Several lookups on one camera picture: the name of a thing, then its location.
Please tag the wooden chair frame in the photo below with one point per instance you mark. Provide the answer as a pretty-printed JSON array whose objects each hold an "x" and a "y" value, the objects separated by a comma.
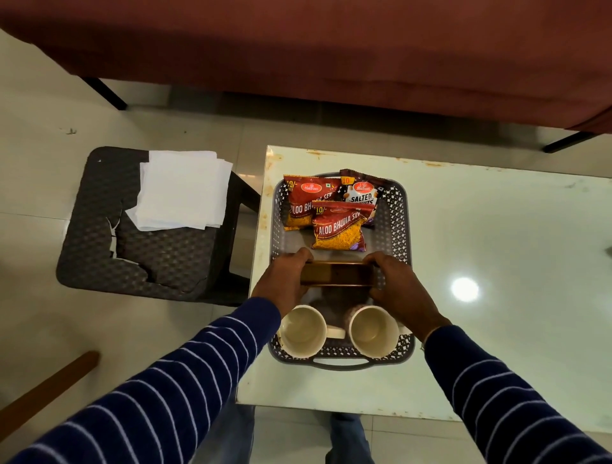
[{"x": 48, "y": 387}]

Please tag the white glass coffee table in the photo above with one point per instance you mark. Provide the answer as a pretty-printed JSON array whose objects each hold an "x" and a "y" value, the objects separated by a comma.
[{"x": 502, "y": 215}]

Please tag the white floral mug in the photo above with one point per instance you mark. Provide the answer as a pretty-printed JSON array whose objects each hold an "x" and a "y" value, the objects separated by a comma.
[
  {"x": 301, "y": 332},
  {"x": 373, "y": 332}
]

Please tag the person's leg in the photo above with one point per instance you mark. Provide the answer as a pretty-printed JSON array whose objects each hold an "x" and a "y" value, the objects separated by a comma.
[
  {"x": 224, "y": 435},
  {"x": 349, "y": 442}
]

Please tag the person's right hand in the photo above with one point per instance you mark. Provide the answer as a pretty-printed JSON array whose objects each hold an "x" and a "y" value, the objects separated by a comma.
[{"x": 401, "y": 296}]

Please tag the white paper napkins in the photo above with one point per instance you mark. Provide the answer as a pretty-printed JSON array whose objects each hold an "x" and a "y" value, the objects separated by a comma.
[{"x": 181, "y": 191}]

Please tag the person's right forearm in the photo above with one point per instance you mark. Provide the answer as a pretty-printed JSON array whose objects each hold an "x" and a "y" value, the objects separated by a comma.
[{"x": 502, "y": 397}]

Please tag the red fabric sofa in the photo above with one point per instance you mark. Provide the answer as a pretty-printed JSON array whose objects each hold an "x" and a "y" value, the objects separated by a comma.
[{"x": 334, "y": 48}]

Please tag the person's left leg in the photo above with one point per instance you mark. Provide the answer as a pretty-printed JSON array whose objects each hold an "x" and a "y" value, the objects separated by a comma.
[{"x": 224, "y": 435}]

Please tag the brown white snack packet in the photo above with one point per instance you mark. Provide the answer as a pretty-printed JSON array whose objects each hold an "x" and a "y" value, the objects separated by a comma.
[{"x": 361, "y": 191}]

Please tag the brown plastic napkin holder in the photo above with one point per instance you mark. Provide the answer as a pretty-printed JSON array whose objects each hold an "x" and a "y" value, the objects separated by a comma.
[{"x": 334, "y": 273}]

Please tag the person's left hand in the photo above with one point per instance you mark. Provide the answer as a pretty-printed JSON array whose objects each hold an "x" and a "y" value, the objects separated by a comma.
[{"x": 282, "y": 282}]

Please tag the red yellow snack packet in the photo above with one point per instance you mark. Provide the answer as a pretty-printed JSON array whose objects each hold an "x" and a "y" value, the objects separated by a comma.
[
  {"x": 339, "y": 229},
  {"x": 303, "y": 201}
]

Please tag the dark woven plastic stool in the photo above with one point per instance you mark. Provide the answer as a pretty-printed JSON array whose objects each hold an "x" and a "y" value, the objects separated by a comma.
[{"x": 181, "y": 258}]

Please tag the grey perforated plastic tray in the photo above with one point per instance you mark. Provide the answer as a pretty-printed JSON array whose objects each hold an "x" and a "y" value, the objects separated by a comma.
[{"x": 289, "y": 239}]

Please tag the person's left forearm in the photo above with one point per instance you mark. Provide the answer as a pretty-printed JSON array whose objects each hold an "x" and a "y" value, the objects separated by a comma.
[{"x": 167, "y": 397}]

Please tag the person's right leg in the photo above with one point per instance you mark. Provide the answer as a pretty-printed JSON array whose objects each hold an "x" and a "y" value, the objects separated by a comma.
[{"x": 349, "y": 442}]

